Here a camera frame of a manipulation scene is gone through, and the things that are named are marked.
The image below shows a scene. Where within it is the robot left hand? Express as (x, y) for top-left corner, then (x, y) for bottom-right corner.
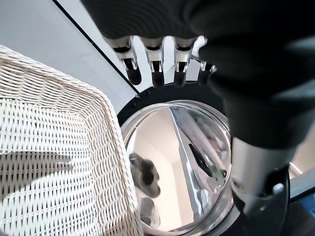
(80, 0), (315, 217)

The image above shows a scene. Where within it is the washing machine round glass door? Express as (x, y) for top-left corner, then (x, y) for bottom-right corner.
(116, 83), (249, 236)

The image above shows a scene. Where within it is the white washing machine body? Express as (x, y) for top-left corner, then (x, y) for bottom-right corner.
(0, 0), (210, 114)

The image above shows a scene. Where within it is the white wicker laundry basket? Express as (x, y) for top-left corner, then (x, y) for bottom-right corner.
(0, 44), (144, 236)

